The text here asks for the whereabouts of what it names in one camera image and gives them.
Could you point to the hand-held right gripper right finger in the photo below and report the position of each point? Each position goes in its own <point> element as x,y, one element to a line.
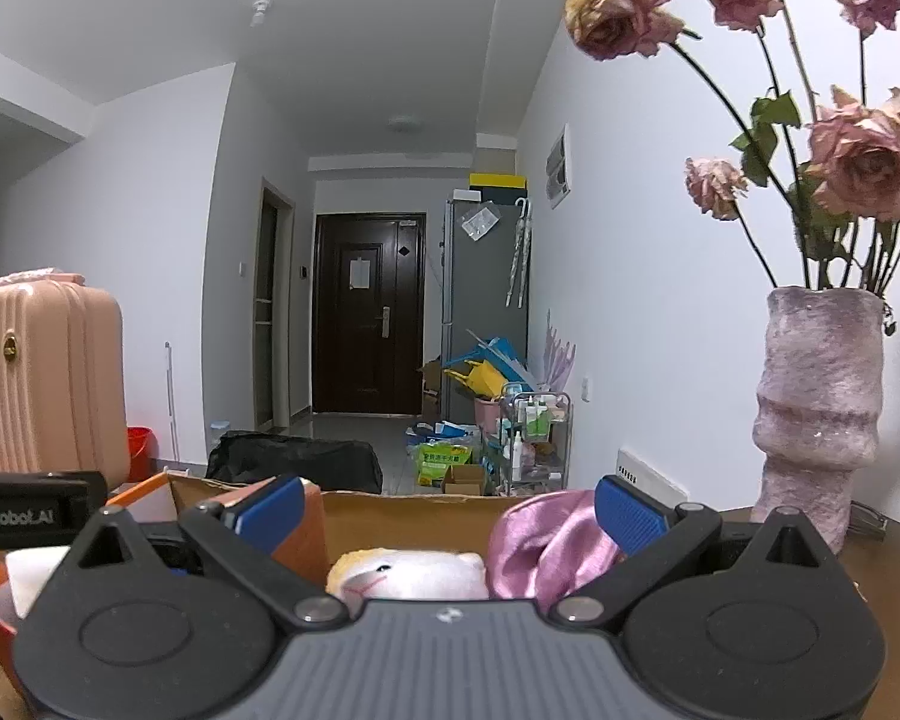
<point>630,514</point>

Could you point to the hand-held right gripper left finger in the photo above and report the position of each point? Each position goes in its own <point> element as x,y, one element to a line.
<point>270,514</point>

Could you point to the pink satin cloth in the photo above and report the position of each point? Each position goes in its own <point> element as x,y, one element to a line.
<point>540,547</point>

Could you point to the orange cardboard box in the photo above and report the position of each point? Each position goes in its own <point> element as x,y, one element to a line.
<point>405,521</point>

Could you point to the ice cream cone plush toy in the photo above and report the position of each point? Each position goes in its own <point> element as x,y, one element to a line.
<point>412,577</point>

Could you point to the white booklet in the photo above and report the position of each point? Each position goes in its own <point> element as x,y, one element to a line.
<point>649,476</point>

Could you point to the black bag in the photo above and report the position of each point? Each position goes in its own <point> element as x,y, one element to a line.
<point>292,461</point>

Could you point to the pink ribbed suitcase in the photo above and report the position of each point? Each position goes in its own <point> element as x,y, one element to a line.
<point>45,382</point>

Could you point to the red bucket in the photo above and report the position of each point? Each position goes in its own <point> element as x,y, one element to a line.
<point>140,454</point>

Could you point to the white pole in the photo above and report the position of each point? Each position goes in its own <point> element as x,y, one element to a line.
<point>170,405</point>

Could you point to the green printed bag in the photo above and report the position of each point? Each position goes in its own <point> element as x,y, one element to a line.
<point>444,463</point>

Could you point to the brown interior door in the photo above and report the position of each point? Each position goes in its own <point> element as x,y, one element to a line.
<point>270,315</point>

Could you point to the small cardboard box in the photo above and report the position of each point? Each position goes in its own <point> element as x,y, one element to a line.
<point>431,386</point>

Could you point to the fuzzy mauve vase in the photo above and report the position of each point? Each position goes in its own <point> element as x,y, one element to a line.
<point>817,405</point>

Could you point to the dark brown entrance door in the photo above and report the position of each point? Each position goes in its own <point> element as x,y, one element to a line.
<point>367,315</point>

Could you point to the pink folded cloth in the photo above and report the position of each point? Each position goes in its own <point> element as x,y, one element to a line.
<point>41,277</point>

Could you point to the small dark object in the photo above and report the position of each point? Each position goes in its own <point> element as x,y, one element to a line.
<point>868,519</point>

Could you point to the grey refrigerator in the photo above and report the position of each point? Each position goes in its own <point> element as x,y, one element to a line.
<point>480,292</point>

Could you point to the white folded umbrella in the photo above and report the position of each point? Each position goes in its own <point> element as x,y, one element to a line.
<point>521,255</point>

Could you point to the clear plastic sleeve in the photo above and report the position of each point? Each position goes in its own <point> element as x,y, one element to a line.
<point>480,223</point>

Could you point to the yellow and black box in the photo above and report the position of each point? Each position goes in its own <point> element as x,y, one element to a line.
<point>499,187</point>

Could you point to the bunch of dried pink roses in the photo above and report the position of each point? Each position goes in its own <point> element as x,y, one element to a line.
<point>862,157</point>

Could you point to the ceiling smoke detector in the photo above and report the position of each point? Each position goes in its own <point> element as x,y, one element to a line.
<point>260,13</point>

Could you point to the purple wall decoration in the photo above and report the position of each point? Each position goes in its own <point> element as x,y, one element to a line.
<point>559,349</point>

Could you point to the white wall panel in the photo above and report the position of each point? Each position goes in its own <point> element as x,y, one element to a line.
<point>559,165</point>

